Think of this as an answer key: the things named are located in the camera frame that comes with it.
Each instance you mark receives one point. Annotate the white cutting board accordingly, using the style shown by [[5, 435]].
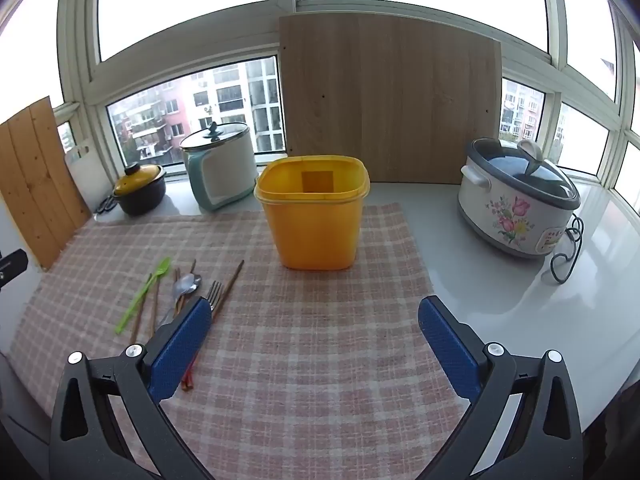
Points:
[[85, 180]]

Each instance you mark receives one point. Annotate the pine plank board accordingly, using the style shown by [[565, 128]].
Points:
[[37, 180]]

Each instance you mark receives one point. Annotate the light wooden board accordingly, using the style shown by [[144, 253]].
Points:
[[390, 105]]

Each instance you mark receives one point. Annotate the metal spoon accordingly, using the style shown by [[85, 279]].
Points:
[[185, 284]]

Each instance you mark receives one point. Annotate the pink plaid cloth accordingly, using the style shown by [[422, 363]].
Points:
[[310, 340]]

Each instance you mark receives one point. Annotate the floral white slow cooker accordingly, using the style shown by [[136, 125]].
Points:
[[505, 210]]

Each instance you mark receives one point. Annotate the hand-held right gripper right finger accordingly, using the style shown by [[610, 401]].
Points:
[[450, 350]]

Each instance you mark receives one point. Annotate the black scissors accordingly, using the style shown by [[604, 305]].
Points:
[[106, 206]]

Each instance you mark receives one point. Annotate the metal fork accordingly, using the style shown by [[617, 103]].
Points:
[[214, 295]]

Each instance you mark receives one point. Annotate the black pot with yellow lid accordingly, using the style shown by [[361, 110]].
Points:
[[140, 192]]

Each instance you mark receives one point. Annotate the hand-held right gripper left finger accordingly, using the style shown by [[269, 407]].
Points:
[[185, 345]]

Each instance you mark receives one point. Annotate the green plastic spoon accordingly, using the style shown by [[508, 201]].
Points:
[[162, 266]]

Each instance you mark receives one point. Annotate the teal and white cooker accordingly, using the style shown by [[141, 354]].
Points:
[[225, 170]]

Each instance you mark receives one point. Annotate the yellow plastic container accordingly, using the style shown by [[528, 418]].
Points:
[[310, 230]]

